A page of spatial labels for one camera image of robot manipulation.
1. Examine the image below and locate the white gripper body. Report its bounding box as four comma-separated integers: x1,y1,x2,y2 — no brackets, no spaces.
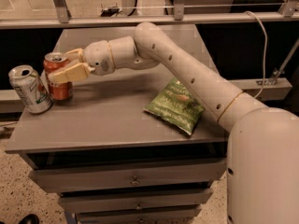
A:
83,40,115,76

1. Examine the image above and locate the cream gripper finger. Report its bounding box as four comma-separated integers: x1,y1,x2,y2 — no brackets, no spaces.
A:
48,62,95,84
65,49,84,62

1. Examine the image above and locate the red coke can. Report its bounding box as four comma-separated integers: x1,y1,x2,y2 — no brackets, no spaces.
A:
43,52,73,101

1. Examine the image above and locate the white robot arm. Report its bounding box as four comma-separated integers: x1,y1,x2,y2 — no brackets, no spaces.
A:
50,22,299,224

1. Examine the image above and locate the white green 7up can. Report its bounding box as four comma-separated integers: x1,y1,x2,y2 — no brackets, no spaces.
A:
8,64,52,114

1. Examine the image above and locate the small black floor device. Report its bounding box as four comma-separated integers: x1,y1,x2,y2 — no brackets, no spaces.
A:
100,4,122,17

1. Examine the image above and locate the green kettle chips bag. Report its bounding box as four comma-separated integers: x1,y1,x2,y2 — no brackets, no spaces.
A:
144,77,205,135

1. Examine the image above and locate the grey drawer cabinet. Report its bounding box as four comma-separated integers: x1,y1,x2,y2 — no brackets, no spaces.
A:
5,24,232,224

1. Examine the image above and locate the top grey drawer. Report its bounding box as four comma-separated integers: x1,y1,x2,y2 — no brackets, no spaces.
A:
29,159,226,193

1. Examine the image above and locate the grey drawer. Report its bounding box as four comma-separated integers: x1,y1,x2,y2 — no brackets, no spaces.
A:
29,159,226,193
59,189,213,213
77,205,202,224

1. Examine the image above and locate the black shoe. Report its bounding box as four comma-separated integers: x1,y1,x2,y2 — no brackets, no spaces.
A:
18,214,39,224

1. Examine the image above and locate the middle grey drawer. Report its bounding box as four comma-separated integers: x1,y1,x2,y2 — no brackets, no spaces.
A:
59,189,213,213

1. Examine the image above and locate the bottom grey drawer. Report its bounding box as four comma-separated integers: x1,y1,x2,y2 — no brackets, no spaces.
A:
77,205,202,224

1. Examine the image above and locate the grey metal railing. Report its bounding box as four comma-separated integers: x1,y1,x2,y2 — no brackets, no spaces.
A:
0,0,299,29

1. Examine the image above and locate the white cable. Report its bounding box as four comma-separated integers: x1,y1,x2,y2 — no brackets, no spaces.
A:
244,10,269,100

